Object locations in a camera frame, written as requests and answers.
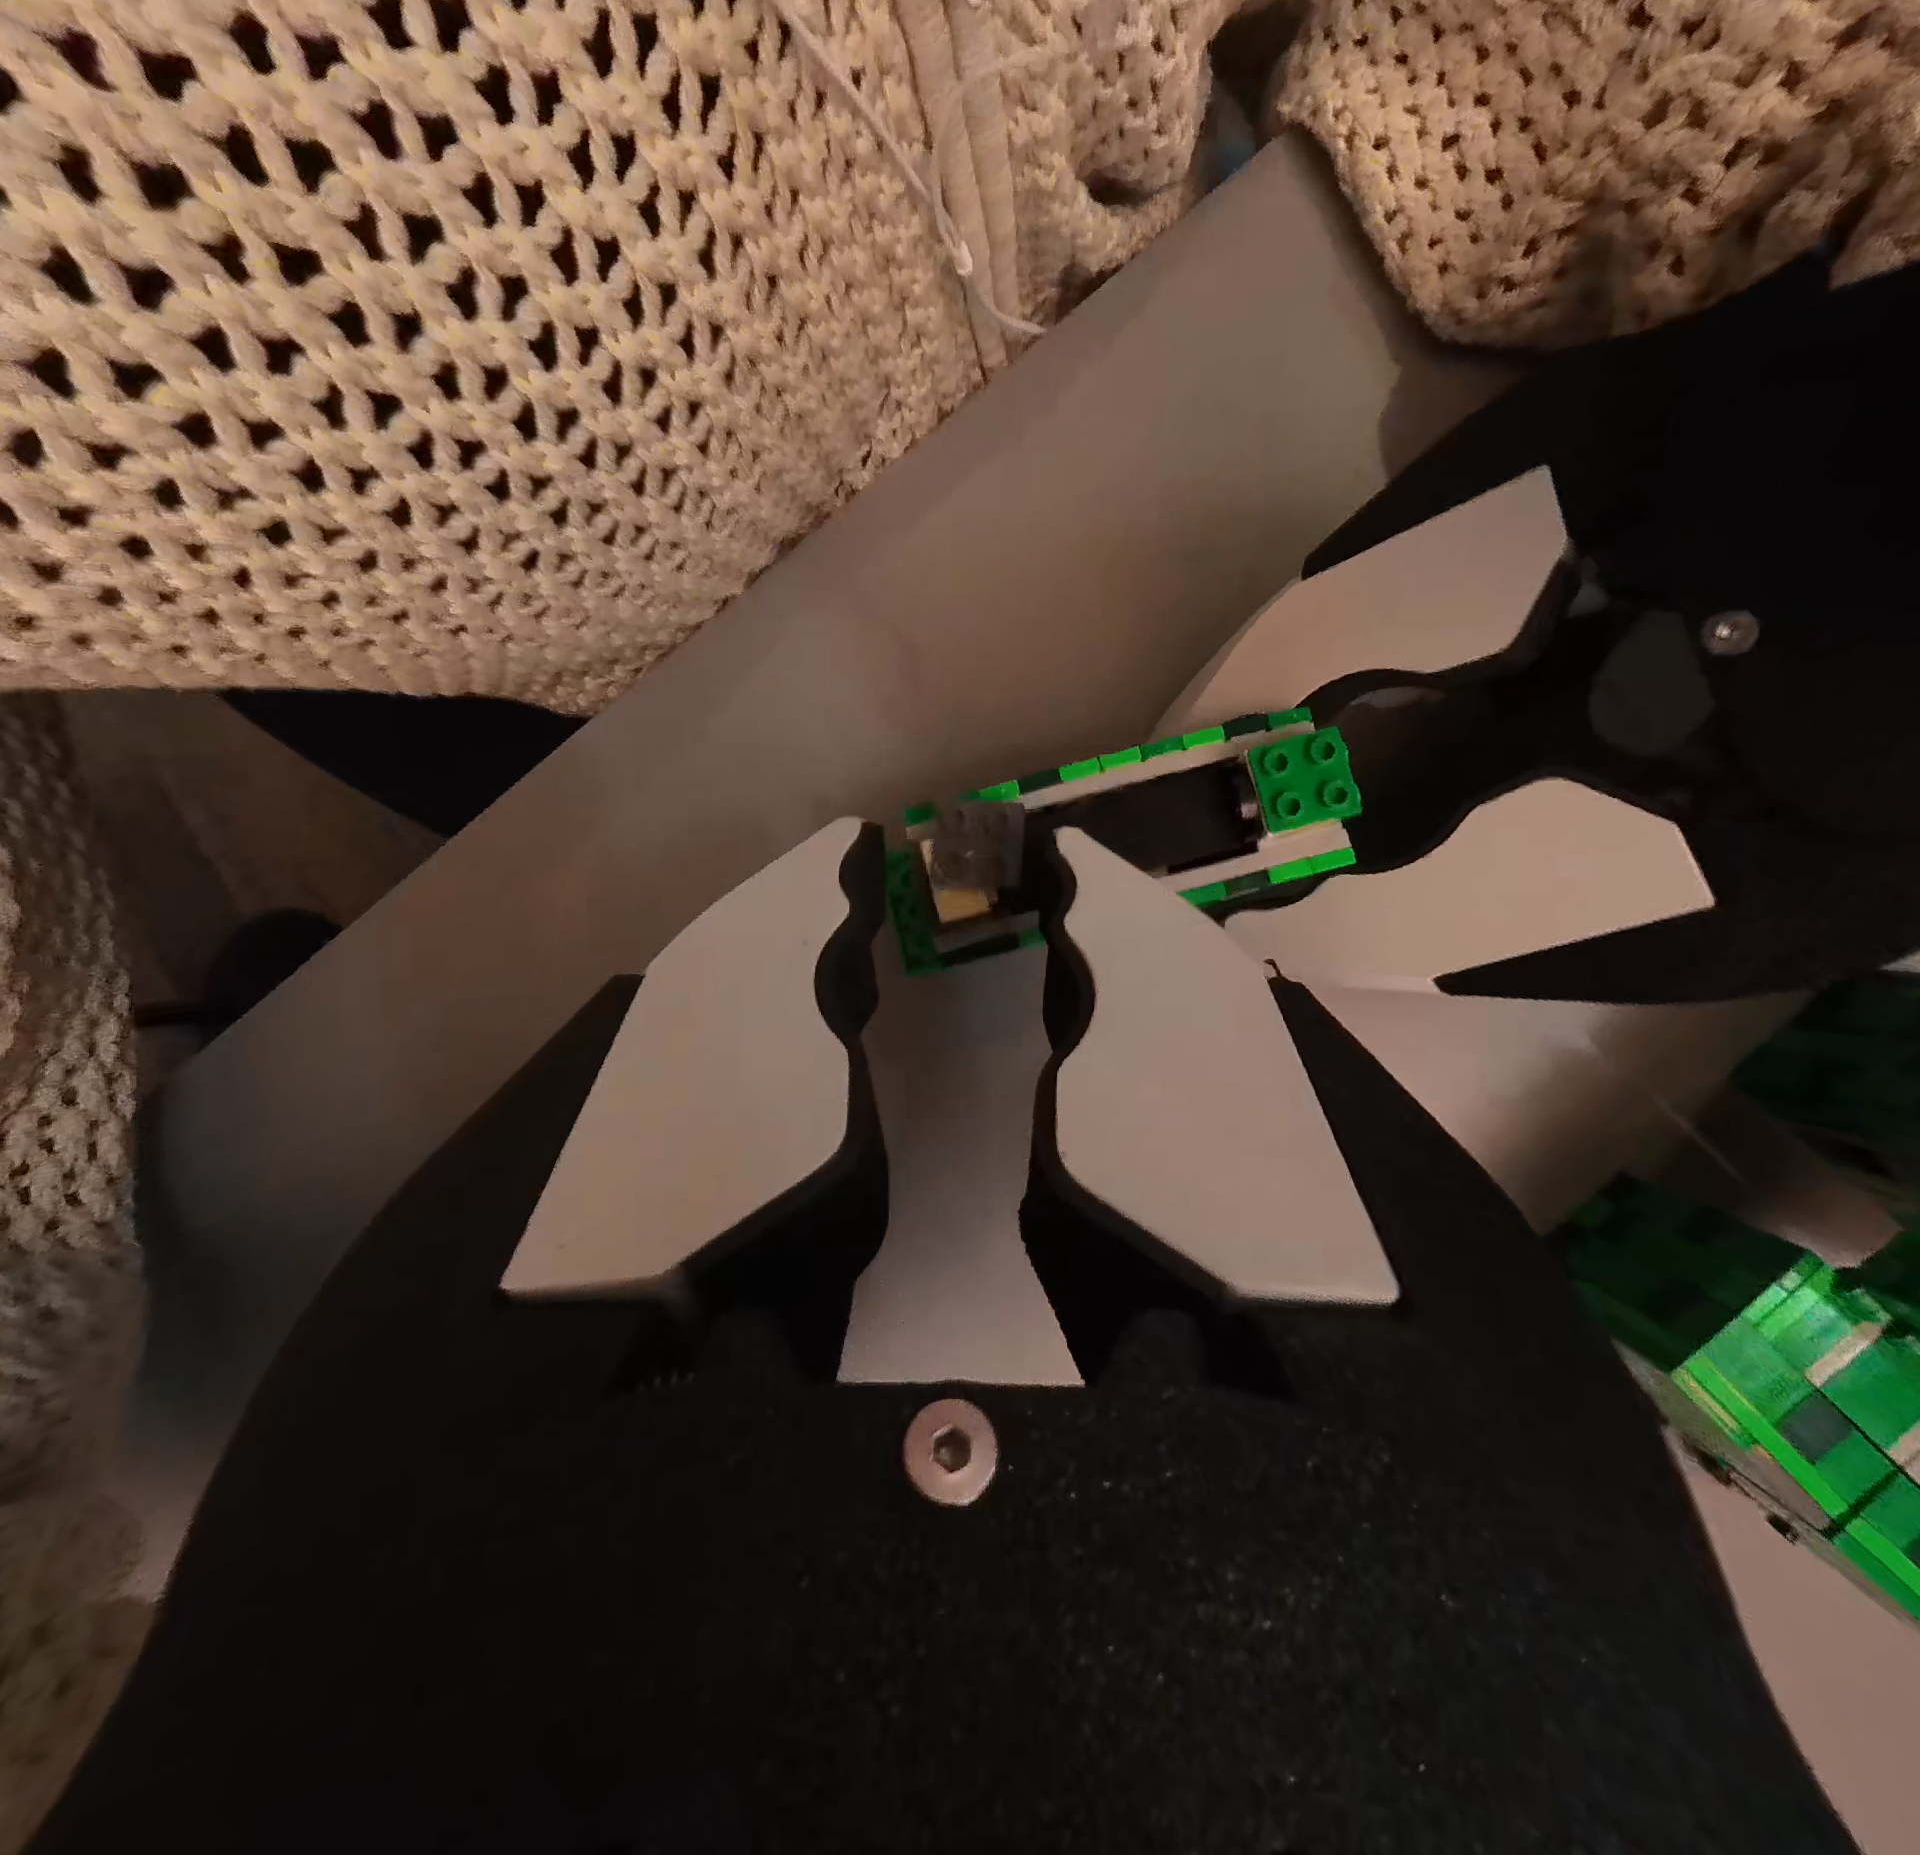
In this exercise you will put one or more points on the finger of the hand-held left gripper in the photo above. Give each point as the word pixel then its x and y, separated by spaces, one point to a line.
pixel 1425 595
pixel 1545 895

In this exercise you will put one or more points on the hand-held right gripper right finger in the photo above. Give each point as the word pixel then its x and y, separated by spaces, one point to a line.
pixel 1201 1121

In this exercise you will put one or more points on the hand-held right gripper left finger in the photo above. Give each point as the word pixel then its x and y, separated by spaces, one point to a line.
pixel 689 1136

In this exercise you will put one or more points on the hollow green lego block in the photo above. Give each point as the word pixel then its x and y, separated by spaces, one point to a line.
pixel 1140 821

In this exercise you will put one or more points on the large green lego assembly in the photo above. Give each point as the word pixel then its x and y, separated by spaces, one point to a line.
pixel 1771 1331

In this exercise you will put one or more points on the beige knit sweater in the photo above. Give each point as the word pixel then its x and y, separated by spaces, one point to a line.
pixel 449 311

